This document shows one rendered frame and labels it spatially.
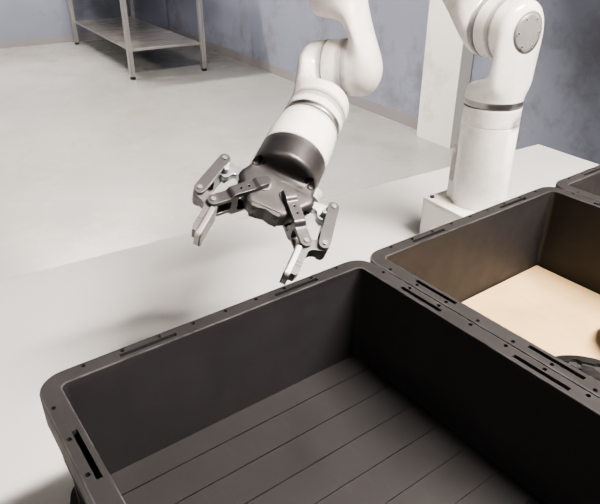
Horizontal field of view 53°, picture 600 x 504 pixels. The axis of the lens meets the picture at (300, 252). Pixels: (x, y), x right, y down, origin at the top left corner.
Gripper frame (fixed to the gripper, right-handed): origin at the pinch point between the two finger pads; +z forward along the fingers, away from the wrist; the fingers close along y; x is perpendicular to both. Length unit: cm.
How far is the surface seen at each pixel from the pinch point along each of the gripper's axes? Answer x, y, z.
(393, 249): -4.0, 13.1, -5.2
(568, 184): -1.3, 31.0, -27.1
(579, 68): 115, 91, -243
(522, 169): 45, 44, -80
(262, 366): -0.5, 6.0, 9.7
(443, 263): -0.3, 19.1, -9.0
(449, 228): -3.2, 18.0, -11.2
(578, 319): 1.0, 35.4, -10.6
